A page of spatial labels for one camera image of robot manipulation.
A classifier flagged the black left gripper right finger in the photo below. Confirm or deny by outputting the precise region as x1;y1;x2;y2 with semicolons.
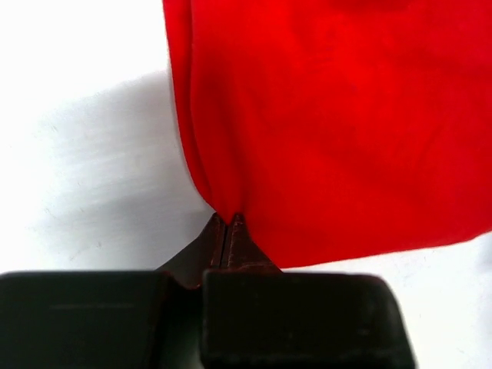
226;214;281;272

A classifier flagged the red t-shirt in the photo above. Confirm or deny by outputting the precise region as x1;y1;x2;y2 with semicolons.
163;1;491;268

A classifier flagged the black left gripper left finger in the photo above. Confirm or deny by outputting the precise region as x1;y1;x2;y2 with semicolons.
158;213;227;289

